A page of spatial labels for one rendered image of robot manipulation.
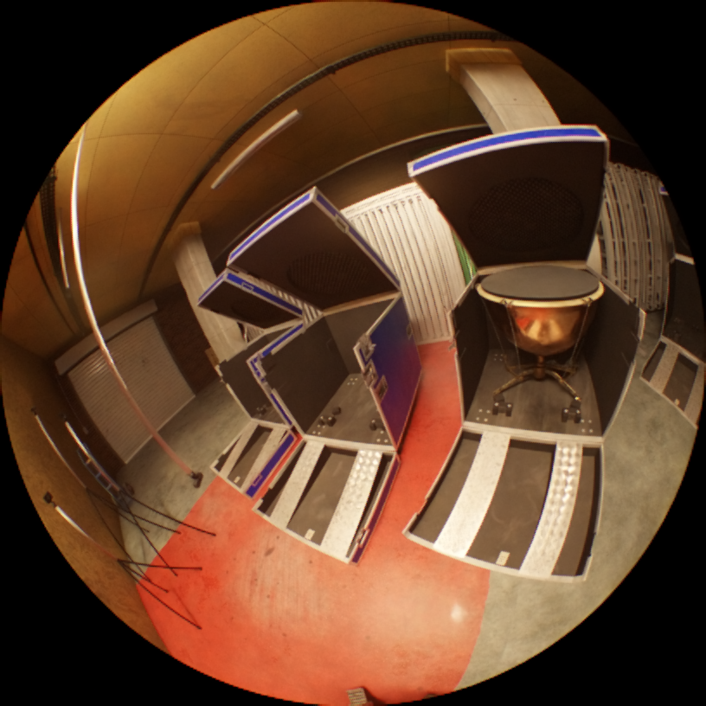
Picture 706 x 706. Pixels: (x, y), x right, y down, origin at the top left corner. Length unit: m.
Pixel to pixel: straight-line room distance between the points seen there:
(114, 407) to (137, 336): 1.94
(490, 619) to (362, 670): 0.64
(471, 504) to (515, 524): 0.30
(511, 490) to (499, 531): 0.26
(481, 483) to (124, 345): 6.85
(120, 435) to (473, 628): 6.61
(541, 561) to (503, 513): 0.39
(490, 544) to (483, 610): 0.38
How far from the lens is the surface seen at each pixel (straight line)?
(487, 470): 1.38
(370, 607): 1.39
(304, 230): 1.34
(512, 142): 1.13
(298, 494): 1.72
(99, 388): 6.42
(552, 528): 1.38
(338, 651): 1.49
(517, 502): 1.42
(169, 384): 6.53
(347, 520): 1.45
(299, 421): 1.91
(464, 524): 1.32
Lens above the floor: 1.33
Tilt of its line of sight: 22 degrees down
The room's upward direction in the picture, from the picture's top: 22 degrees counter-clockwise
